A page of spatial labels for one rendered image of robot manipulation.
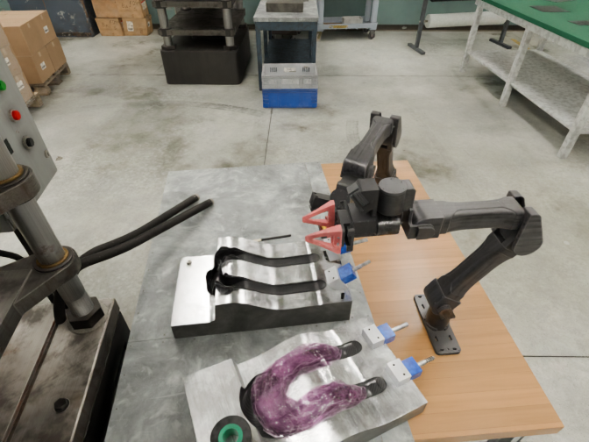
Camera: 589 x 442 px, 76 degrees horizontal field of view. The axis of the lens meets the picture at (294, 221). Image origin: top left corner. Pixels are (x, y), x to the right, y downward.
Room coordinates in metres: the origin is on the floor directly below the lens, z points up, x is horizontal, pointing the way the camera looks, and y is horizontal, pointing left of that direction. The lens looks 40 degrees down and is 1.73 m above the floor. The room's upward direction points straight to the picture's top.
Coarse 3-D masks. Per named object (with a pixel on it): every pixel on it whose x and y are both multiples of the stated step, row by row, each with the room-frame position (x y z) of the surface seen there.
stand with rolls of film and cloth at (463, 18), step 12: (432, 0) 6.14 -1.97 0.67; (444, 0) 6.11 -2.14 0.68; (456, 0) 6.16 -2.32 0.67; (468, 0) 6.23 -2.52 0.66; (468, 12) 6.27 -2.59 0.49; (492, 12) 6.32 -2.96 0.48; (420, 24) 6.12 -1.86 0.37; (432, 24) 6.08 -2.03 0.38; (444, 24) 6.13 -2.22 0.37; (456, 24) 6.17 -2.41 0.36; (468, 24) 6.21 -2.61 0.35; (480, 24) 6.26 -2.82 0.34; (492, 24) 6.32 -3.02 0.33; (504, 24) 6.43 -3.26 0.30; (420, 36) 6.12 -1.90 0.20; (504, 36) 6.40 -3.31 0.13; (420, 48) 6.07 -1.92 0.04
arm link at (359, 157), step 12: (372, 120) 1.10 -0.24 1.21; (384, 120) 1.06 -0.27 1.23; (396, 120) 1.06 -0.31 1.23; (372, 132) 1.01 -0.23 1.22; (384, 132) 1.02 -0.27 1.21; (396, 132) 1.07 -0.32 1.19; (360, 144) 0.96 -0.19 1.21; (372, 144) 0.96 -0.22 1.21; (396, 144) 1.09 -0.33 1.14; (348, 156) 0.91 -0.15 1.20; (360, 156) 0.90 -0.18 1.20; (372, 156) 0.90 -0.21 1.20; (348, 168) 0.88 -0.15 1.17; (360, 168) 0.87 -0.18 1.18
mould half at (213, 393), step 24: (312, 336) 0.54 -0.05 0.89; (336, 336) 0.56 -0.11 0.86; (360, 336) 0.56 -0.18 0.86; (264, 360) 0.48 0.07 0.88; (336, 360) 0.49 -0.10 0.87; (360, 360) 0.49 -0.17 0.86; (384, 360) 0.49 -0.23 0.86; (192, 384) 0.41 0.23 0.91; (216, 384) 0.41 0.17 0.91; (240, 384) 0.41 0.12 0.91; (312, 384) 0.41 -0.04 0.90; (408, 384) 0.43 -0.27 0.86; (192, 408) 0.35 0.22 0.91; (216, 408) 0.35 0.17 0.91; (240, 408) 0.35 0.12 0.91; (360, 408) 0.37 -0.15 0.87; (384, 408) 0.38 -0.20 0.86; (408, 408) 0.38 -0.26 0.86; (312, 432) 0.32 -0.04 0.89; (336, 432) 0.31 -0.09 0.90; (360, 432) 0.32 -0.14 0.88; (384, 432) 0.35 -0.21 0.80
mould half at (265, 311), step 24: (240, 240) 0.86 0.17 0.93; (192, 264) 0.82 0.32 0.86; (240, 264) 0.75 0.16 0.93; (312, 264) 0.79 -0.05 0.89; (336, 264) 0.79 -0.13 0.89; (192, 288) 0.72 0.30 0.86; (216, 288) 0.66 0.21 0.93; (192, 312) 0.64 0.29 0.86; (216, 312) 0.61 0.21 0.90; (240, 312) 0.62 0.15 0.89; (264, 312) 0.62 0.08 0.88; (288, 312) 0.63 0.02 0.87; (312, 312) 0.64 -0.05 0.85; (336, 312) 0.65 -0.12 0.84; (192, 336) 0.60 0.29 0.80
